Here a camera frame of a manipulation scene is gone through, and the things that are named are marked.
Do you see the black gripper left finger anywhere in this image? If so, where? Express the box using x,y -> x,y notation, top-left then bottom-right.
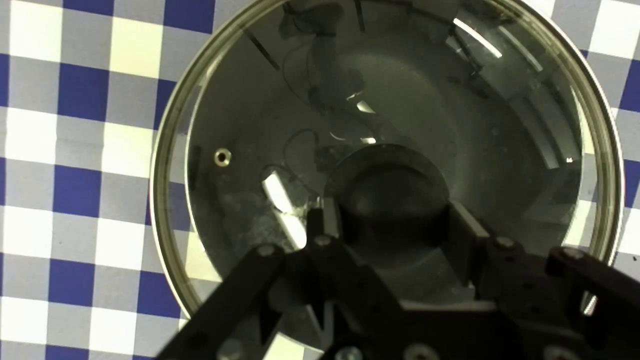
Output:
157,196 -> 405,360

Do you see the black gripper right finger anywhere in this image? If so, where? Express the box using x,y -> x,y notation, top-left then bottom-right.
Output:
443,199 -> 640,360

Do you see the glass pot lid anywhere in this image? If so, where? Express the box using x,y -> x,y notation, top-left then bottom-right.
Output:
149,0 -> 629,324

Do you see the blue white checkered tablecloth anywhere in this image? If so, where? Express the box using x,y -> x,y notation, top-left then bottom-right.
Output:
0,0 -> 640,360

